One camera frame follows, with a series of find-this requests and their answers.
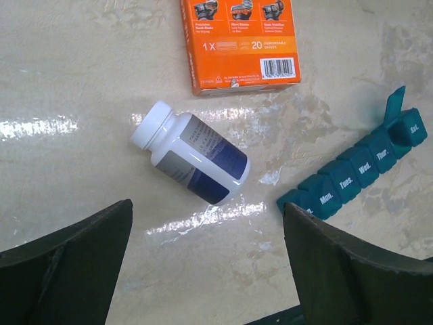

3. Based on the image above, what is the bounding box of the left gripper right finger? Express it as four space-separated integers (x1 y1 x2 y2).
283 203 432 324

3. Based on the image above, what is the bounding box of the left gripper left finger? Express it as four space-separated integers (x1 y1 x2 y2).
1 199 133 324

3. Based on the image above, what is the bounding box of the teal weekly pill organizer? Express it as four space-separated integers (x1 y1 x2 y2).
276 86 428 220

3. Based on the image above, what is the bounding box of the white pill bottle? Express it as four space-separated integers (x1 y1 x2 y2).
131 101 251 206

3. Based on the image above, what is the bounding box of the orange razor box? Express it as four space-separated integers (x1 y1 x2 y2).
179 0 302 95

